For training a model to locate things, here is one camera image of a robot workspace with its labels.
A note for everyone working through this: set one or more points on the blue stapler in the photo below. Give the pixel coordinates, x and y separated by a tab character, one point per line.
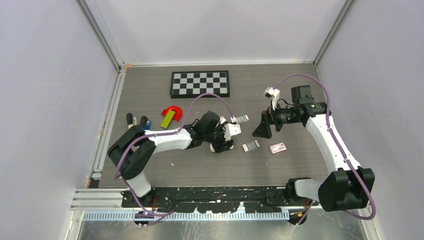
145	123

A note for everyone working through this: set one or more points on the black and white stapler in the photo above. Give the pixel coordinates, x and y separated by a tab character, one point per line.
131	120

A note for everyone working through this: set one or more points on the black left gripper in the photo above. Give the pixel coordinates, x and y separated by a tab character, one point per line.
223	145

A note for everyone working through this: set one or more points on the red white staple box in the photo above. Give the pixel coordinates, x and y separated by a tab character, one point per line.
278	148

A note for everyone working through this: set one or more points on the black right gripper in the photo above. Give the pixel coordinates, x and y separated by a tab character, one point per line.
269	116

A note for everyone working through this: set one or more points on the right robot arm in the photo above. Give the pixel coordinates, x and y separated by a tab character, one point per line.
348	184

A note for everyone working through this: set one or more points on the staple box tray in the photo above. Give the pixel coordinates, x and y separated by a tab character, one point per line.
242	119

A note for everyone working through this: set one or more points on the red arch toy block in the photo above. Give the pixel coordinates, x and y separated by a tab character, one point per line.
178	112

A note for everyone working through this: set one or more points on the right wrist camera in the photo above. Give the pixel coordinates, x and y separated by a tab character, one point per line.
274	95

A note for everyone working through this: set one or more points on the green lego brick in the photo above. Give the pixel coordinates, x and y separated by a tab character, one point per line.
168	116

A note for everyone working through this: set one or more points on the checkerboard calibration board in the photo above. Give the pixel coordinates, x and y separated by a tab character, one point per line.
191	84

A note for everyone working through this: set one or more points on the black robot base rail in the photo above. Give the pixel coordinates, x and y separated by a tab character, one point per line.
218	199

